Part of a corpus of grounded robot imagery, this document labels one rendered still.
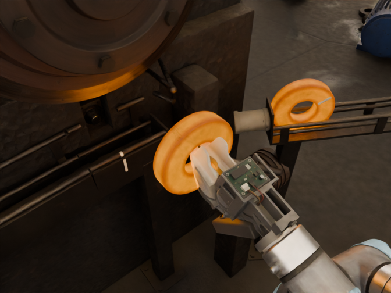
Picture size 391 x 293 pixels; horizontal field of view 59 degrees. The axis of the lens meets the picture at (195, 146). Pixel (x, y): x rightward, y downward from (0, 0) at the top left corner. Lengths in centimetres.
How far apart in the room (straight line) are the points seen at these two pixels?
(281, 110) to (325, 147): 102
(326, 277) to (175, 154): 27
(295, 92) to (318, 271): 48
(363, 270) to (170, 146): 37
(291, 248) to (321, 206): 114
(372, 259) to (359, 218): 101
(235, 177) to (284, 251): 12
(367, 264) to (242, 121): 44
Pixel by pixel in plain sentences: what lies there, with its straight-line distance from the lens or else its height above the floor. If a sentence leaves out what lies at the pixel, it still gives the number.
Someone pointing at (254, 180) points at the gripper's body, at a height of 88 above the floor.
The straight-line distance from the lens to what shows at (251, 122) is 89.
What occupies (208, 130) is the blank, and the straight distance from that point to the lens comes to 57.
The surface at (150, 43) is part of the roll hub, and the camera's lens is 56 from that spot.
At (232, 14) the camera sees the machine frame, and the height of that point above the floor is 87.
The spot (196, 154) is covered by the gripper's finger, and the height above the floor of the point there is 86.
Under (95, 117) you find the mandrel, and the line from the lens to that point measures 83.
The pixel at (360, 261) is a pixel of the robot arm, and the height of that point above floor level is 73.
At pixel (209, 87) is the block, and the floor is 79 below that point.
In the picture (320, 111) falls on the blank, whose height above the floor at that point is 71.
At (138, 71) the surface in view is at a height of 90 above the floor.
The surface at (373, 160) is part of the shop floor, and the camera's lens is 193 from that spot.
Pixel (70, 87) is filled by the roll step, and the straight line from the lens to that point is 61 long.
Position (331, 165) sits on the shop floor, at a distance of 182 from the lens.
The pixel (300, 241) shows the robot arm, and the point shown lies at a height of 84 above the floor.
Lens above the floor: 127
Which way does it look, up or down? 46 degrees down
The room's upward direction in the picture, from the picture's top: straight up
